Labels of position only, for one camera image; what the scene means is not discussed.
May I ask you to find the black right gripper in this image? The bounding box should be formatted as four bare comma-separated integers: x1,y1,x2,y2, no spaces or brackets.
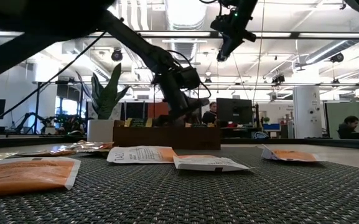
210,15,257,62

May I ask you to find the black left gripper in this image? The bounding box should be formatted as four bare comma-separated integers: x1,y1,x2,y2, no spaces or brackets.
154,71,210,126

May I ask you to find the lemon lime tea packet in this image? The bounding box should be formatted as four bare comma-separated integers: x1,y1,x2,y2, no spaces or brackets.
124,117,154,128

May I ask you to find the orange white tea packet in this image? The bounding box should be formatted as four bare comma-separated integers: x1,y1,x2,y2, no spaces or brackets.
0,156,82,197
261,144,320,163
106,145,179,165
172,154,251,172

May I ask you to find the brown wooden tea organizer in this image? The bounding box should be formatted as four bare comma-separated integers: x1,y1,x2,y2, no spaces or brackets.
113,119,222,151

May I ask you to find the silver foil tea packet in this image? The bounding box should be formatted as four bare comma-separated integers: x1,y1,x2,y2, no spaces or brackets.
59,140,115,154

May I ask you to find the flat orange tea packet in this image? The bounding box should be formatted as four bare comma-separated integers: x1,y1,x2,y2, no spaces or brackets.
17,149,77,157

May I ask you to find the person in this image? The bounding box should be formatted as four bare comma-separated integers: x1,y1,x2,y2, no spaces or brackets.
337,115,359,140
201,101,219,125

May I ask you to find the black ceiling spotlight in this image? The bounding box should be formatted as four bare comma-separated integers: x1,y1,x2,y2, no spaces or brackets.
110,47,123,62
330,52,345,63
271,73,286,84

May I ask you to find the green snake plant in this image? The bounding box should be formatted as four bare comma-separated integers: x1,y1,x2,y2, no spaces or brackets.
75,63,130,121

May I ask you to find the grey woven placemat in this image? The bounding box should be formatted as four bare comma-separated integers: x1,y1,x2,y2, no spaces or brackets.
0,146,359,224

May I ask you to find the white round column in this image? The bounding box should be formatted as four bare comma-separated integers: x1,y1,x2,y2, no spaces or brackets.
292,85,323,139

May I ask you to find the orange wall panel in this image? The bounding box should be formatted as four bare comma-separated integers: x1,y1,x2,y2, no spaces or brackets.
147,101,169,121

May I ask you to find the silver ceiling duct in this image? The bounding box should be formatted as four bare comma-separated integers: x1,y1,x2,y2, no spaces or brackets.
163,0,208,63

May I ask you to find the black overhead frame bar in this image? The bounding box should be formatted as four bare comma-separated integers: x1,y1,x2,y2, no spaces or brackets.
0,30,359,39

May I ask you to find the grey ceiling duct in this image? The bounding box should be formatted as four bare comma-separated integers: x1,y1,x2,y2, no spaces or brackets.
303,39,359,65

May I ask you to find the pale green partition wall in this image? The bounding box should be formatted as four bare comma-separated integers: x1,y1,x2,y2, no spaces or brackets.
325,101,359,140

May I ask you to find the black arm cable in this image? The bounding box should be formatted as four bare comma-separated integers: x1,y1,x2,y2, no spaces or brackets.
0,30,107,125

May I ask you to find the black metal stand frame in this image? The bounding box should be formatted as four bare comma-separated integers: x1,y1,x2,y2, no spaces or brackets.
31,80,90,135

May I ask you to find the black table edge rail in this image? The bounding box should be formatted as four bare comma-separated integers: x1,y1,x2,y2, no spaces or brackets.
0,135,359,150

